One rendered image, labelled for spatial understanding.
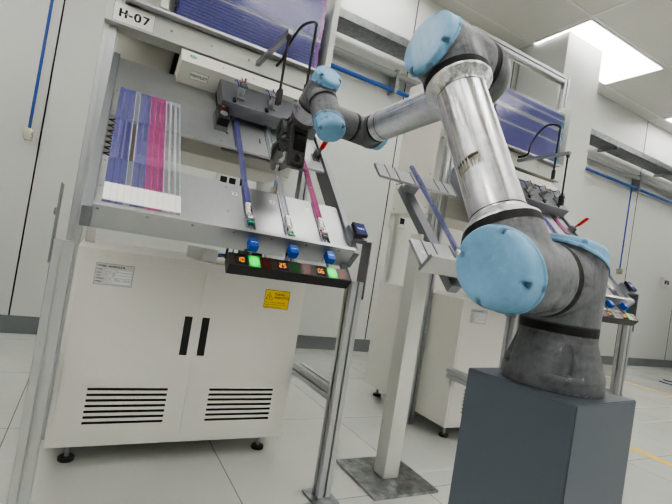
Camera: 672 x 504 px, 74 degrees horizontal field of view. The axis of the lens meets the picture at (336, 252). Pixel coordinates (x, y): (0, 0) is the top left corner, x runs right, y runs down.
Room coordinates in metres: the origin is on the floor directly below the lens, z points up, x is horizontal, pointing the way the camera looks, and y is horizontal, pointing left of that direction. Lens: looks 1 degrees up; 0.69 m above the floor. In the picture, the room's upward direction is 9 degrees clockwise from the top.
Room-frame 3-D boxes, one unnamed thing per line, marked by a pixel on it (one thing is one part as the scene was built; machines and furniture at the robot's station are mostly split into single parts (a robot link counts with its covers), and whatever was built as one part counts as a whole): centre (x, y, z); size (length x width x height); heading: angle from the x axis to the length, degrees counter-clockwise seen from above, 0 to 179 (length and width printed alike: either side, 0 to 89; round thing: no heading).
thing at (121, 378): (1.67, 0.55, 0.31); 0.70 x 0.65 x 0.62; 119
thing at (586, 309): (0.71, -0.37, 0.72); 0.13 x 0.12 x 0.14; 125
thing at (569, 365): (0.72, -0.37, 0.60); 0.15 x 0.15 x 0.10
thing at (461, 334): (2.21, -0.83, 0.65); 1.01 x 0.73 x 1.29; 29
